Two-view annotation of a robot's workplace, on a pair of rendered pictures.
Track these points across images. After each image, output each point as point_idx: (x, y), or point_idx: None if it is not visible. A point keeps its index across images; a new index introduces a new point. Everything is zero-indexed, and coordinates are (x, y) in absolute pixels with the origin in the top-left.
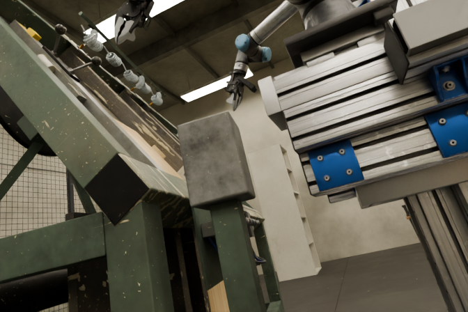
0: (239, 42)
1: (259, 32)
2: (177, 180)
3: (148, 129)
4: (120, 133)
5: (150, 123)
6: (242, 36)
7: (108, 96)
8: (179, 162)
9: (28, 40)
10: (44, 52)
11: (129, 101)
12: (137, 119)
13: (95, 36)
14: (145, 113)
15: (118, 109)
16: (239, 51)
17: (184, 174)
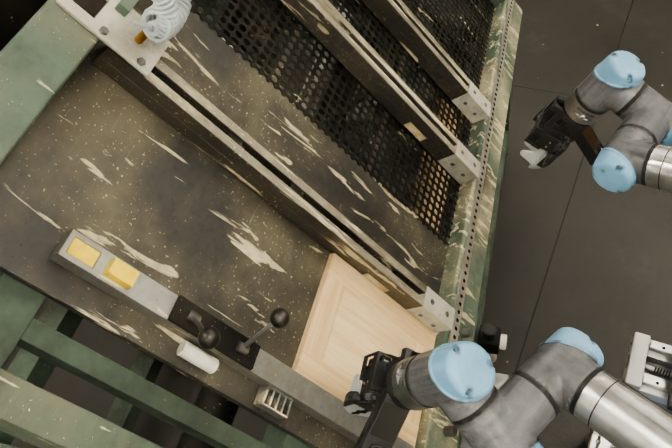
0: (606, 180)
1: (670, 191)
2: None
3: (357, 254)
4: (356, 437)
5: (310, 16)
6: (619, 176)
7: (262, 185)
8: (412, 302)
9: (127, 300)
10: (179, 328)
11: None
12: (334, 236)
13: (176, 20)
14: None
15: (289, 212)
16: (602, 89)
17: (420, 315)
